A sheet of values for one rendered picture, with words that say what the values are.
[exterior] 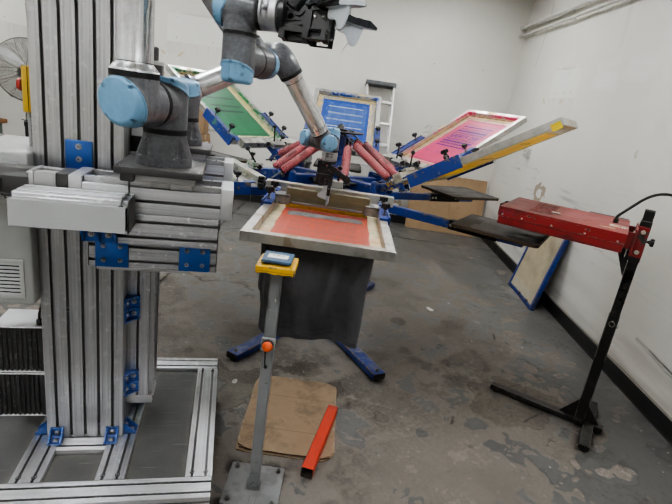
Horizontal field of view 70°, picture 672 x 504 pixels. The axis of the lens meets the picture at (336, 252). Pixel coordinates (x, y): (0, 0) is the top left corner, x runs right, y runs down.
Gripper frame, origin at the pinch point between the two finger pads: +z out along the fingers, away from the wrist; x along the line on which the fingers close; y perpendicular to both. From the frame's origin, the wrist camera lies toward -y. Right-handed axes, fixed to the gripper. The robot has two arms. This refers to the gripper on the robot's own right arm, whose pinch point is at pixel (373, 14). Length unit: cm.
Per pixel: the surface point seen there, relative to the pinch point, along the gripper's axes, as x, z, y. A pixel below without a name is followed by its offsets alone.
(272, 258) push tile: -44, -29, 65
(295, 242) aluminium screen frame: -64, -28, 62
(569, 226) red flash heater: -139, 81, 41
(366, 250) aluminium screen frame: -70, -2, 60
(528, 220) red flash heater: -145, 63, 42
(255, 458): -56, -27, 146
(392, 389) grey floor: -153, 16, 148
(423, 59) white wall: -526, -39, -114
